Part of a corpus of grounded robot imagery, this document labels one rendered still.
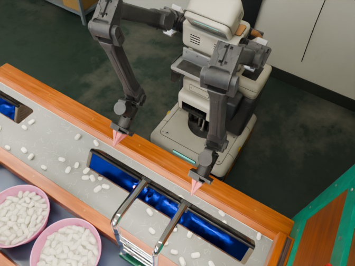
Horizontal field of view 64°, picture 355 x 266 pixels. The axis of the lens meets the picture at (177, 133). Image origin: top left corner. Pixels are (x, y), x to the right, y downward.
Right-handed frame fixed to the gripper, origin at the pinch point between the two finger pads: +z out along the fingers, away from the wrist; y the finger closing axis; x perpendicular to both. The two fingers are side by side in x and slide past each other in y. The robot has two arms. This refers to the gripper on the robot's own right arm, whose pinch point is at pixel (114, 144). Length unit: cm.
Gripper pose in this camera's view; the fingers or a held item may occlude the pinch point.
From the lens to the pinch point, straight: 133.1
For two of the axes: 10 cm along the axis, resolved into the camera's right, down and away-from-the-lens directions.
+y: 8.5, 4.5, -2.6
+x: 2.8, 0.2, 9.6
